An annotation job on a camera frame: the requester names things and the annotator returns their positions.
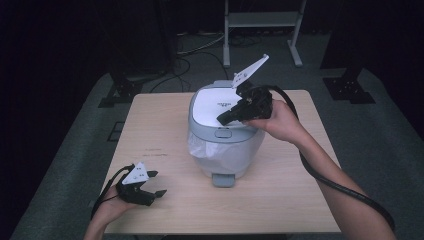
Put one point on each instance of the floor outlet cover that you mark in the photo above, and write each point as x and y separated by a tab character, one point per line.
115	131

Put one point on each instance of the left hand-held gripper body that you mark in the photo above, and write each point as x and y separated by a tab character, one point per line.
135	186

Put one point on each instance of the person's left hand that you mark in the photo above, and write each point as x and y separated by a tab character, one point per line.
111	208

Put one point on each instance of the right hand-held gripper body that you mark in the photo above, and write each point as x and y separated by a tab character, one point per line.
255	101

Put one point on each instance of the person's right hand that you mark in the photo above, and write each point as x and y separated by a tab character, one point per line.
281	125

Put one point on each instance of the white pedal trash can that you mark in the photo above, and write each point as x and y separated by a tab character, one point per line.
216	106

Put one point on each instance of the white metal stand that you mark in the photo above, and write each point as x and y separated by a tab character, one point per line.
263	20

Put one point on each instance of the white plastic bin liner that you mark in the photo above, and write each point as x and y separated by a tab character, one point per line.
201	150

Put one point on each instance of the black stand base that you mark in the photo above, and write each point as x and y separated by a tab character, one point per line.
120	91
348	88

